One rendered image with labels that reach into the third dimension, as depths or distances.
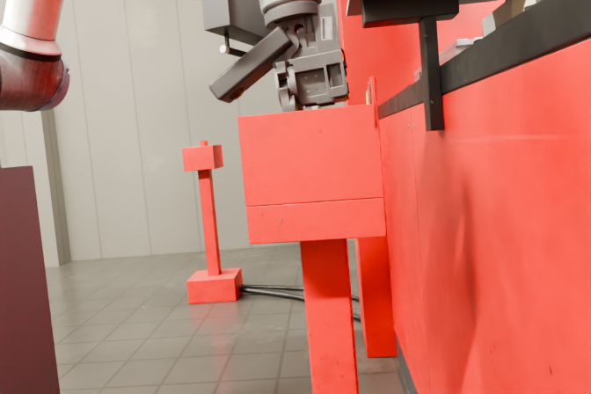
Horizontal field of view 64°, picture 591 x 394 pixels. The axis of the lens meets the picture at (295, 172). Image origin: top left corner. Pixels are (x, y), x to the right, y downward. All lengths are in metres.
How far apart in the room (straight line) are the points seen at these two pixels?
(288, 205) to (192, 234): 3.24
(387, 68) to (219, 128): 2.19
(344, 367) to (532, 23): 0.46
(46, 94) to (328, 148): 0.63
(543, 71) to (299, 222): 0.29
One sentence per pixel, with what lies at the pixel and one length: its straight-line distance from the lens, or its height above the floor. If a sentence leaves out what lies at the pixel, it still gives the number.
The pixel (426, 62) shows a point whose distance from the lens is 0.77.
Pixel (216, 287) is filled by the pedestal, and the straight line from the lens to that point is 2.49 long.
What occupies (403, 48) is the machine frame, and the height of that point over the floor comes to 1.06.
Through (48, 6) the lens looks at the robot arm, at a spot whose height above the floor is 1.05.
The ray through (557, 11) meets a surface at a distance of 0.43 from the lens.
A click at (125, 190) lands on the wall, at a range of 3.89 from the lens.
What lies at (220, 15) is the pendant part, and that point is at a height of 1.28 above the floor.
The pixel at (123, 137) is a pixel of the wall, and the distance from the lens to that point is 3.88.
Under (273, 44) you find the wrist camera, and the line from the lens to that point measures 0.57.
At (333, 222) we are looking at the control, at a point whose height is 0.68.
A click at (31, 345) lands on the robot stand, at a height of 0.46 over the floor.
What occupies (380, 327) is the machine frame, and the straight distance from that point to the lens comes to 1.75.
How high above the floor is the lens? 0.77
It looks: 4 degrees down
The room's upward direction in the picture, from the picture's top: 5 degrees counter-clockwise
